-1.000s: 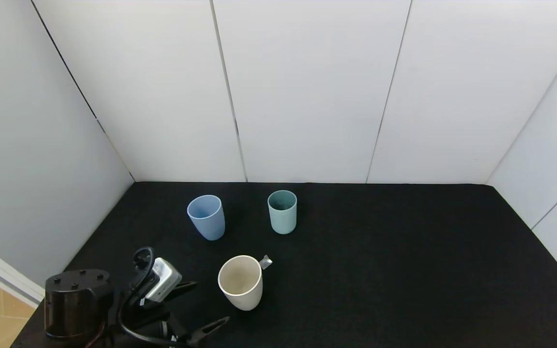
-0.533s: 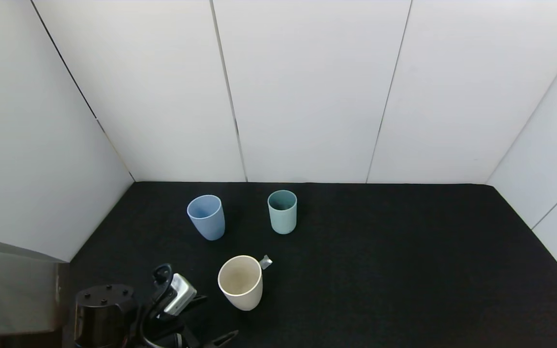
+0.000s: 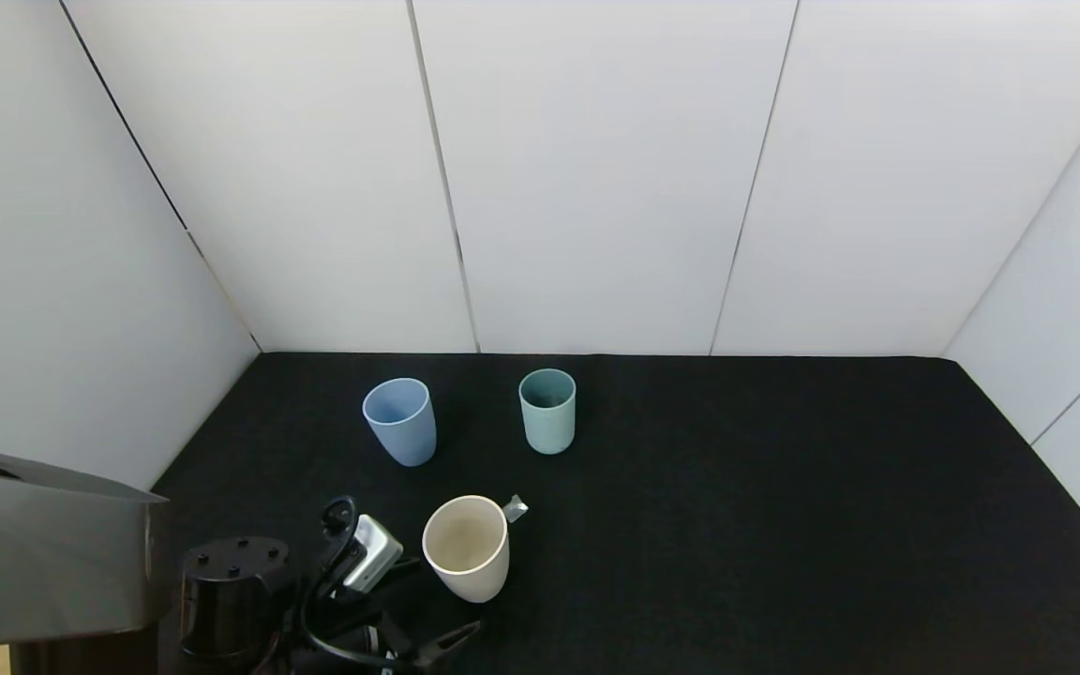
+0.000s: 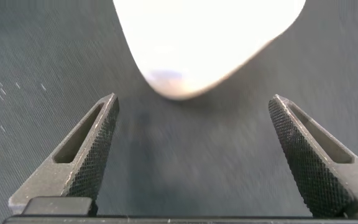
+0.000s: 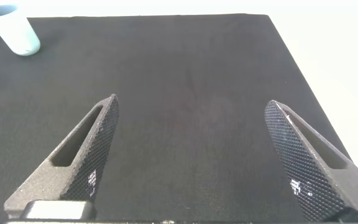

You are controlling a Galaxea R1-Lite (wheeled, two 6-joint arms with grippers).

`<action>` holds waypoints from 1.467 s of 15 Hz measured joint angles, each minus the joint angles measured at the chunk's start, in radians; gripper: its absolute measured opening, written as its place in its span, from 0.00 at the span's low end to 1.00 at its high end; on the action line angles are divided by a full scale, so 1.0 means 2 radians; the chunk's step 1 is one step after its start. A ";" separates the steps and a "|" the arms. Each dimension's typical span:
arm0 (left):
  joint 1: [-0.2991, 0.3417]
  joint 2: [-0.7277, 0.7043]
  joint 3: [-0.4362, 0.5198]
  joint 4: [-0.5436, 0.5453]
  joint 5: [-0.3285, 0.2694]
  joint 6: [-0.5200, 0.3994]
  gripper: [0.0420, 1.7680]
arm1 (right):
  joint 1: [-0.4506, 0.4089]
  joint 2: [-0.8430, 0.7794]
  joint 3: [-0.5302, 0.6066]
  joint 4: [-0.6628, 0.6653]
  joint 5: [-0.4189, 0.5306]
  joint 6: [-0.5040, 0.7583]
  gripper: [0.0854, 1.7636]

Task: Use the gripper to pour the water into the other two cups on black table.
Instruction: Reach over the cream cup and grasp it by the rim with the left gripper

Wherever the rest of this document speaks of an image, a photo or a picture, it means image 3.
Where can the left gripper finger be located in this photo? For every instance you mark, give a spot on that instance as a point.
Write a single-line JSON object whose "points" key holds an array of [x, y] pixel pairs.
{"points": [[446, 645], [401, 572]]}

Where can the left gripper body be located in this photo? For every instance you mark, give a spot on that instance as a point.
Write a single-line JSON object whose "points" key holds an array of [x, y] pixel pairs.
{"points": [[362, 626]]}

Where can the cream plastic cup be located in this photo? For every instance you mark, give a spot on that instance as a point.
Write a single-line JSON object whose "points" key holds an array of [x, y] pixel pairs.
{"points": [[476, 574]]}

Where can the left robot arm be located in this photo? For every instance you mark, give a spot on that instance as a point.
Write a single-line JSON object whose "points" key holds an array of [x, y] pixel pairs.
{"points": [[34, 553]]}

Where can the blue plastic cup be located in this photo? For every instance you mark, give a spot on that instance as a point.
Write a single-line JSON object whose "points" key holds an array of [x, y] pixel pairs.
{"points": [[402, 431]]}

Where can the teal plastic cup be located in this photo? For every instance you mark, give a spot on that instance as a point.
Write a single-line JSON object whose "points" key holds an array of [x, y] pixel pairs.
{"points": [[549, 431]]}

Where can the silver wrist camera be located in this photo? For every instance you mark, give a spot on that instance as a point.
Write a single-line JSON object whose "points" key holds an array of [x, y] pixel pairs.
{"points": [[373, 553]]}

